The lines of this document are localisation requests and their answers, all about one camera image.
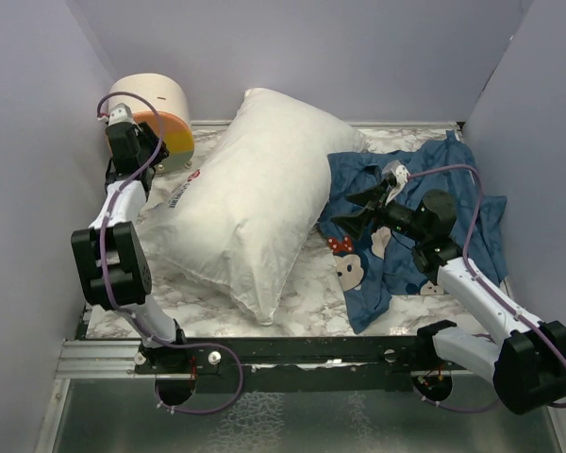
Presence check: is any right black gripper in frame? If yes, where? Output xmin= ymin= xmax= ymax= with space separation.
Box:
xmin=331 ymin=178 xmax=428 ymax=243

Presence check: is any blue cartoon print pillowcase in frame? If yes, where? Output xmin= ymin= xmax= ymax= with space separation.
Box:
xmin=318 ymin=130 xmax=508 ymax=335

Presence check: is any white pillow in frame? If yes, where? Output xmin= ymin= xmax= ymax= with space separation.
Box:
xmin=138 ymin=88 xmax=367 ymax=326

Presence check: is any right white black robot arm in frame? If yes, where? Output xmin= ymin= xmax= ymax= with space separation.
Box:
xmin=332 ymin=177 xmax=566 ymax=414

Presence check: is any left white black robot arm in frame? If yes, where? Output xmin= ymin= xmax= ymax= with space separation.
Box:
xmin=71 ymin=120 xmax=190 ymax=373

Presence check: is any cream orange cylindrical container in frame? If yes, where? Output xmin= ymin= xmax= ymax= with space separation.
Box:
xmin=109 ymin=73 xmax=194 ymax=174

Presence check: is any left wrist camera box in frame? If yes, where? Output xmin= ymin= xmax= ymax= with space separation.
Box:
xmin=108 ymin=103 xmax=135 ymax=126

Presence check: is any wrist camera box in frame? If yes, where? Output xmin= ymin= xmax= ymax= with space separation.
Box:
xmin=383 ymin=160 xmax=409 ymax=205
xmin=108 ymin=103 xmax=135 ymax=126

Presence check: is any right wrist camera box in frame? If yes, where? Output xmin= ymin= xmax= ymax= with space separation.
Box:
xmin=383 ymin=160 xmax=409 ymax=205

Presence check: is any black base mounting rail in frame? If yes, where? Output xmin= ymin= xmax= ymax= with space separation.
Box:
xmin=135 ymin=336 xmax=455 ymax=394

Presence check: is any aluminium frame rail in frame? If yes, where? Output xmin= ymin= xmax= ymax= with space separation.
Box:
xmin=55 ymin=340 xmax=140 ymax=379

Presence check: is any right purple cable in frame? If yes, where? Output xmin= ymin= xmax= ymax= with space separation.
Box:
xmin=405 ymin=162 xmax=566 ymax=413

